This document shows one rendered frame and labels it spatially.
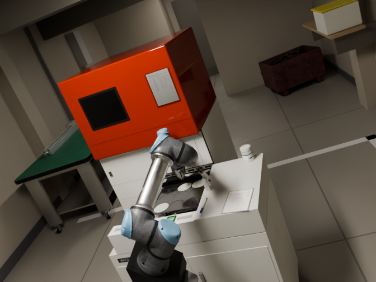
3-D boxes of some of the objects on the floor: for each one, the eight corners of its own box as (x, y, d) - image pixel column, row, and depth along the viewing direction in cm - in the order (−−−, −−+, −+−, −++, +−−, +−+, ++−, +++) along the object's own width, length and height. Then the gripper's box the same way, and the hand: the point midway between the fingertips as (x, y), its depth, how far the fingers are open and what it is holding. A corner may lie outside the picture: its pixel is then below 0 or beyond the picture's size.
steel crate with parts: (332, 81, 614) (323, 46, 594) (270, 102, 636) (260, 68, 616) (319, 71, 694) (311, 40, 674) (265, 89, 716) (255, 59, 696)
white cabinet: (181, 281, 304) (142, 198, 277) (300, 267, 271) (269, 172, 245) (158, 353, 248) (107, 258, 221) (305, 346, 215) (266, 234, 188)
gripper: (174, 146, 243) (186, 173, 250) (162, 152, 241) (174, 179, 248) (178, 149, 235) (189, 177, 242) (165, 155, 233) (177, 183, 240)
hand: (182, 178), depth 242 cm, fingers closed
